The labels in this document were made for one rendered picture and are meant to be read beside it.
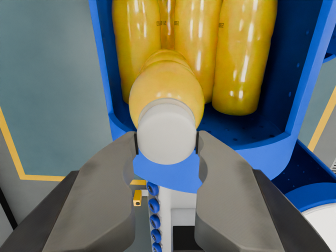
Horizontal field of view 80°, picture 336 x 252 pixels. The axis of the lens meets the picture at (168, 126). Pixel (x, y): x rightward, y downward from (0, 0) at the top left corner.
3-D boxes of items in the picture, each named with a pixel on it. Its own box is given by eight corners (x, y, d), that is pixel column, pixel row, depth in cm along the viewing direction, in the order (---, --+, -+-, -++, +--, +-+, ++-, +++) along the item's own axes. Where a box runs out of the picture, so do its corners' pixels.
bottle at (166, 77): (134, 63, 30) (94, 112, 13) (176, 38, 28) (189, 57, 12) (158, 102, 33) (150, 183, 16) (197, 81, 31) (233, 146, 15)
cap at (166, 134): (127, 119, 14) (122, 131, 12) (178, 92, 13) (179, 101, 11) (157, 159, 15) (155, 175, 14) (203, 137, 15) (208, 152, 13)
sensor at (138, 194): (135, 195, 70) (133, 207, 65) (135, 189, 68) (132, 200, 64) (158, 195, 70) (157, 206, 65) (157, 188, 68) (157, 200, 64)
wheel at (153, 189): (154, 199, 58) (159, 196, 59) (153, 188, 56) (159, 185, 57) (145, 190, 61) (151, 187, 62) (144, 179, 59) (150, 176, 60)
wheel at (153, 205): (155, 217, 62) (160, 213, 63) (154, 207, 59) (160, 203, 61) (147, 207, 65) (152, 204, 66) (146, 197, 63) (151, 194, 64)
